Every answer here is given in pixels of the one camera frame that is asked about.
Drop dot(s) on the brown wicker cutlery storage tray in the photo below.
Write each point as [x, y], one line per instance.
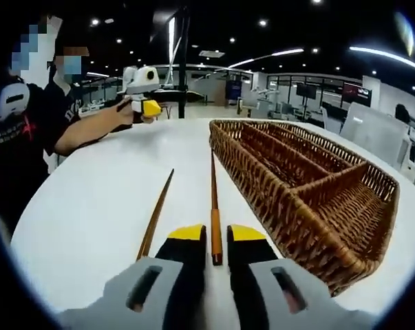
[296, 192]

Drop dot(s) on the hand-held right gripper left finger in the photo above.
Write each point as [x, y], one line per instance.
[183, 275]

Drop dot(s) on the small ceiling air vent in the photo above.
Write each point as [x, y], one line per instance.
[212, 53]

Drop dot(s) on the white chest-worn device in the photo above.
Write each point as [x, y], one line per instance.
[12, 93]

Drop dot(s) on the grey partition panel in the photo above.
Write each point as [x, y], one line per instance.
[372, 127]

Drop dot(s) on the person's left hand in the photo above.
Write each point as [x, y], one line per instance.
[126, 111]

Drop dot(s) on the person in black shirt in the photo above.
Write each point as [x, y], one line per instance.
[21, 154]

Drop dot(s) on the curved ceiling light strip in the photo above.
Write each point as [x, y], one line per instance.
[389, 56]

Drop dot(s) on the group of ceiling spotlights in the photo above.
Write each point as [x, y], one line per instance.
[262, 22]

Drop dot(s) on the dark blue banner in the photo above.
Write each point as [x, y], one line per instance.
[234, 92]

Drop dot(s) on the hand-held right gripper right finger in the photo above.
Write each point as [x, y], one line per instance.
[252, 275]

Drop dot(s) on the black monitor on stand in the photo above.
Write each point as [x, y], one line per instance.
[307, 91]

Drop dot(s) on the short ceiling light strip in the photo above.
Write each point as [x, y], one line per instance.
[265, 56]

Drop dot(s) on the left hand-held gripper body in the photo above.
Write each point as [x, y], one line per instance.
[141, 84]

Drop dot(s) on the brown wooden chopstick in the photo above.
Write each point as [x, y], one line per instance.
[215, 220]
[156, 213]

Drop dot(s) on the red-lit wall screen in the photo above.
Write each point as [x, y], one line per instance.
[356, 92]

